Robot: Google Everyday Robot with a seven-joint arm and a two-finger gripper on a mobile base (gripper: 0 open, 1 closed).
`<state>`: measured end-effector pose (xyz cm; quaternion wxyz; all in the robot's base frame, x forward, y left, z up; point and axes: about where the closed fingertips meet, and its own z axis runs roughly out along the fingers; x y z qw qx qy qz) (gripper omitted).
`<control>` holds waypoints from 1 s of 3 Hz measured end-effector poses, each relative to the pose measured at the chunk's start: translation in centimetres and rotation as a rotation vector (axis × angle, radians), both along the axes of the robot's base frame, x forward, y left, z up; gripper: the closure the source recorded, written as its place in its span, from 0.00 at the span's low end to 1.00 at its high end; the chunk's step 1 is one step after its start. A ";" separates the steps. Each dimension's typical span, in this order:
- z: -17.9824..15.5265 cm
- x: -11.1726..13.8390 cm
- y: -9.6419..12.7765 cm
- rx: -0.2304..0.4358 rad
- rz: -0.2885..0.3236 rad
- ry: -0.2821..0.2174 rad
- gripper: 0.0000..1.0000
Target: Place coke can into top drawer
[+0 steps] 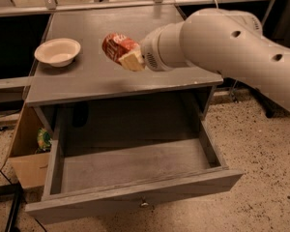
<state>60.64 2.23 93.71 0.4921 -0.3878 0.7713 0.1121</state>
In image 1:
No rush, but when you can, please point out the black floor stand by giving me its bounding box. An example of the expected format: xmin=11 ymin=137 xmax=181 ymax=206
xmin=0 ymin=182 xmax=23 ymax=232

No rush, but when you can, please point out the red coke can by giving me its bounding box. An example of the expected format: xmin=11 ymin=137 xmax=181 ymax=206
xmin=101 ymin=33 xmax=139 ymax=64

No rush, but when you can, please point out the green snack bag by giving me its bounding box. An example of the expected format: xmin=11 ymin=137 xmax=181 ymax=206
xmin=36 ymin=128 xmax=52 ymax=154

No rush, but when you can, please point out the grey wooden rail left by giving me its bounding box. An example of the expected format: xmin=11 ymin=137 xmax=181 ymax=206
xmin=0 ymin=76 xmax=33 ymax=102

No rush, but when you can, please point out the cardboard box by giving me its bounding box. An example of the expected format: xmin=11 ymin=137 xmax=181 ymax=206
xmin=8 ymin=105 xmax=52 ymax=189

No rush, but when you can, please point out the metal drawer knob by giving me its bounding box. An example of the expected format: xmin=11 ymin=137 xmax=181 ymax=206
xmin=139 ymin=197 xmax=149 ymax=208

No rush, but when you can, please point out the grey wooden cabinet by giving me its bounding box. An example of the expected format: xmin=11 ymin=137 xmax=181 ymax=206
xmin=21 ymin=4 xmax=224 ymax=153

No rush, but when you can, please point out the open grey top drawer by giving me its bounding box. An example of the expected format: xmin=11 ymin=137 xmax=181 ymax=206
xmin=26 ymin=118 xmax=243 ymax=224

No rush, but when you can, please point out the white paper bowl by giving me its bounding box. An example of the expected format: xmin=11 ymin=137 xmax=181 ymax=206
xmin=34 ymin=38 xmax=81 ymax=68

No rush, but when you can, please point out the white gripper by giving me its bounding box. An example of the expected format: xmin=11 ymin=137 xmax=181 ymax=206
xmin=119 ymin=21 xmax=196 ymax=72

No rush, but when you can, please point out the metal diagonal rod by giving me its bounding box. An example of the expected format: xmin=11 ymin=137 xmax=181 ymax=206
xmin=221 ymin=0 xmax=285 ymax=102

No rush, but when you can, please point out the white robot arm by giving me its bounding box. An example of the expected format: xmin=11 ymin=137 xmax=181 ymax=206
xmin=119 ymin=9 xmax=290 ymax=112

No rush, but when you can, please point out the back grey shelf rail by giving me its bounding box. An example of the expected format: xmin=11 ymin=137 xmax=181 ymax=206
xmin=0 ymin=0 xmax=278 ymax=17

